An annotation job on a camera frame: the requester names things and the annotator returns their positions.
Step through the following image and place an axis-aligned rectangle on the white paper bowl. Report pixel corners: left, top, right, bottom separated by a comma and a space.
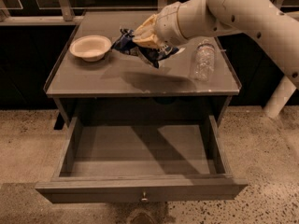
69, 35, 112, 62

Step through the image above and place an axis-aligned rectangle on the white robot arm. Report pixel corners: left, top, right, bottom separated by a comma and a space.
134, 0, 299, 118

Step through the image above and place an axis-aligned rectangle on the metal drawer knob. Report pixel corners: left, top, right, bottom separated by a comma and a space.
140, 191, 149, 203

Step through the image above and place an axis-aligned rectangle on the grey cabinet counter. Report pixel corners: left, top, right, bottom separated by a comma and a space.
42, 10, 242, 129

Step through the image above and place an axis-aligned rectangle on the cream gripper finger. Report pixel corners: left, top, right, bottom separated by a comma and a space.
133, 14, 164, 49

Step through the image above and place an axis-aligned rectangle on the clear plastic water bottle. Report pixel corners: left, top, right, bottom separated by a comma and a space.
190, 39, 215, 81

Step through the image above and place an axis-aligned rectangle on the open grey top drawer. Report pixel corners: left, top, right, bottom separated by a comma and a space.
36, 117, 248, 203

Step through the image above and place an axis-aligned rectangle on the blue chip bag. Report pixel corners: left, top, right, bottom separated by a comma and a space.
111, 29, 179, 68

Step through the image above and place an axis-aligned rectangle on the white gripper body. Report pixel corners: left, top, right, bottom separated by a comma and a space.
154, 2, 188, 47

